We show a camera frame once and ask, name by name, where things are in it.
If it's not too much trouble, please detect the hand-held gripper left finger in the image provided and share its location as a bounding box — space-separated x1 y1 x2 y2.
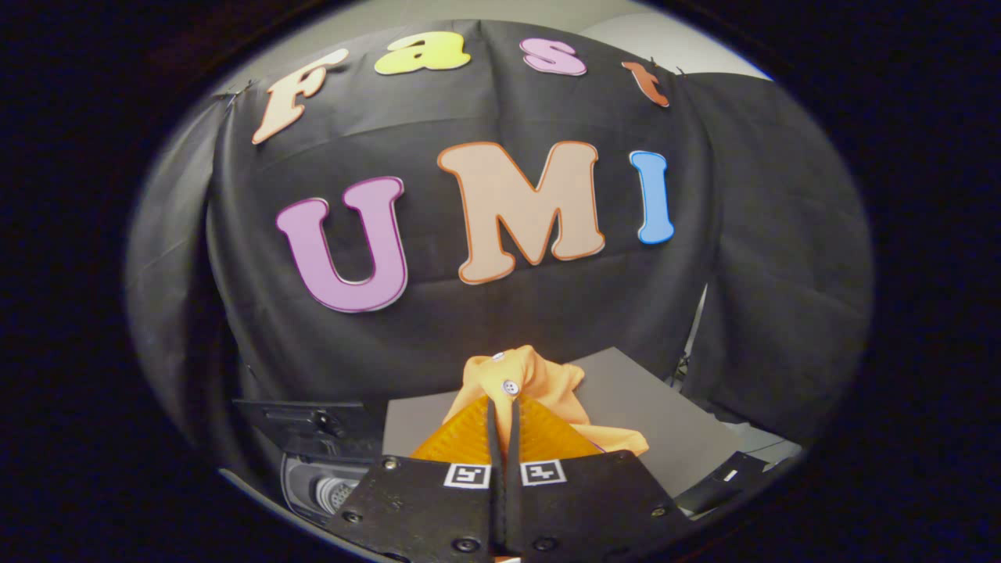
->
325 395 507 563

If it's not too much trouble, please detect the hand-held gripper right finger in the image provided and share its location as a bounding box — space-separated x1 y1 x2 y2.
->
504 395 694 561

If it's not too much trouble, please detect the orange buttoned shirt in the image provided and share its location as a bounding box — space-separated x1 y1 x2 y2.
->
442 346 650 459

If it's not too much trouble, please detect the white cabinet with dark top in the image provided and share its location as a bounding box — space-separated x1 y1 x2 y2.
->
382 347 744 501

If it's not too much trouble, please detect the flat black box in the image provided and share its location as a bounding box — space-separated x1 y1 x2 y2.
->
676 451 772 515

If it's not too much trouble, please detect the black backdrop cloth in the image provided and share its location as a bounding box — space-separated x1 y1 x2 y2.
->
125 20 875 472

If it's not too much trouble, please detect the thin metal stand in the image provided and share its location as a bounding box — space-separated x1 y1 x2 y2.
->
671 284 709 385

